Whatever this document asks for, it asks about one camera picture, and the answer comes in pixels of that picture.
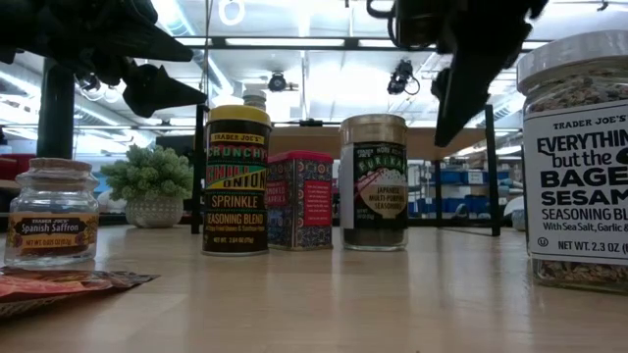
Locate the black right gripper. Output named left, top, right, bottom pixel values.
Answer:
left=392, top=0, right=549, bottom=147

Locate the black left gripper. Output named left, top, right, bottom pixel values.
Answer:
left=0, top=0, right=208, bottom=119

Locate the white-lidded bagel seasoning jar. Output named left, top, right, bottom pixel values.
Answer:
left=516, top=28, right=628, bottom=295
left=242, top=87, right=269, bottom=112

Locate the furikake jar with tan lid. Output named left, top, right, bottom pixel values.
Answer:
left=339, top=114, right=409, bottom=252

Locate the yellow-lidded chili onion jar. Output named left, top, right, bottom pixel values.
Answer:
left=201, top=104, right=273, bottom=257

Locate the saffron glass jar cork lid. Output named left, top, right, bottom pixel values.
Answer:
left=3, top=156, right=101, bottom=271

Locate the red-lidded smoked paprika tin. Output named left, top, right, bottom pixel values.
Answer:
left=267, top=150, right=335, bottom=252

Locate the orange snack packet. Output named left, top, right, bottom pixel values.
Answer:
left=0, top=266, right=161, bottom=319

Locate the wooden shelf with black legs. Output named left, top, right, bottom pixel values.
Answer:
left=189, top=103, right=502, bottom=237

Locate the black monitor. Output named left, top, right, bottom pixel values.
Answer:
left=155, top=134, right=197, bottom=163

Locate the green succulent in white pot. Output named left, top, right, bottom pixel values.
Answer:
left=100, top=144, right=195, bottom=229

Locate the rack with blue bins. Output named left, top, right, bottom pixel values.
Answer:
left=409, top=159, right=514, bottom=220

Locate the small round white-topped pot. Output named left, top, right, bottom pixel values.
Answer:
left=503, top=195, right=527, bottom=232

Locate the red storage bin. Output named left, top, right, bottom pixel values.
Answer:
left=0, top=153, right=36, bottom=181

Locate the black camera with cable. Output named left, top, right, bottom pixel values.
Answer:
left=386, top=58, right=422, bottom=97

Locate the white ring light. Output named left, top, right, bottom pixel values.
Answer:
left=218, top=0, right=246, bottom=26

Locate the black metal rig frame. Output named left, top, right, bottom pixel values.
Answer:
left=36, top=34, right=553, bottom=231

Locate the black overhead camera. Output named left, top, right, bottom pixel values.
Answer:
left=267, top=72, right=289, bottom=93

